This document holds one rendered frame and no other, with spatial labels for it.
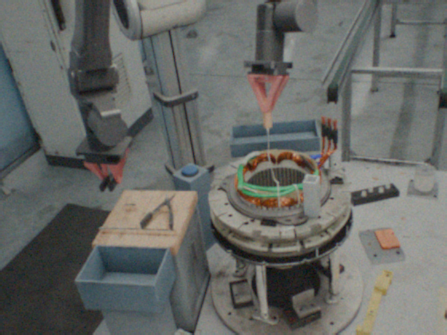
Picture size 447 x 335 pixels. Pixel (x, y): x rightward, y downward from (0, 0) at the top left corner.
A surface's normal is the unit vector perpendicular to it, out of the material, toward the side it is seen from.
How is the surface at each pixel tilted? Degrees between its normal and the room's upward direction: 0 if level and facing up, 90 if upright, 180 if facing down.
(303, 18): 78
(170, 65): 90
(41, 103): 90
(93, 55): 113
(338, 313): 0
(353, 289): 0
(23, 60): 90
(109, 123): 95
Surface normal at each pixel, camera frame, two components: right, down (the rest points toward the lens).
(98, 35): 0.47, 0.73
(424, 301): -0.11, -0.83
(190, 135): 0.52, 0.42
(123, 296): -0.18, 0.56
